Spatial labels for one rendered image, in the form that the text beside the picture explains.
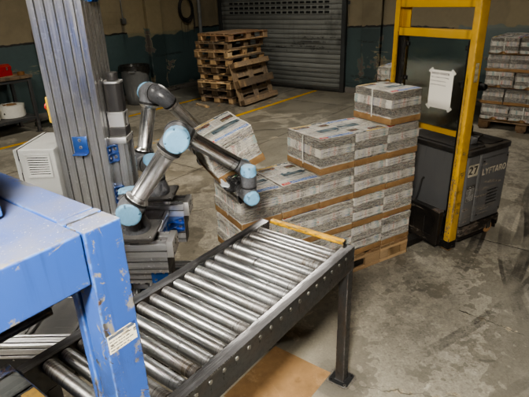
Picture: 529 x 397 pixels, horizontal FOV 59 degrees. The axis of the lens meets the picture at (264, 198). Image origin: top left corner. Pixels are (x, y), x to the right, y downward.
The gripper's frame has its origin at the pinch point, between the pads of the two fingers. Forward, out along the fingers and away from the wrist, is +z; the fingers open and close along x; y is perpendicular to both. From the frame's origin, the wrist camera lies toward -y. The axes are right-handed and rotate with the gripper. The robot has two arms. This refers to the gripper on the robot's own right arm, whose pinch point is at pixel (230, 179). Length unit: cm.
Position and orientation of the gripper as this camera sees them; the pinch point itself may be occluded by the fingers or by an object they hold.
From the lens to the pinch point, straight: 256.3
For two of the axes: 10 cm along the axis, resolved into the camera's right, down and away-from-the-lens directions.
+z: -4.0, -3.5, 8.4
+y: -3.5, -7.9, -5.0
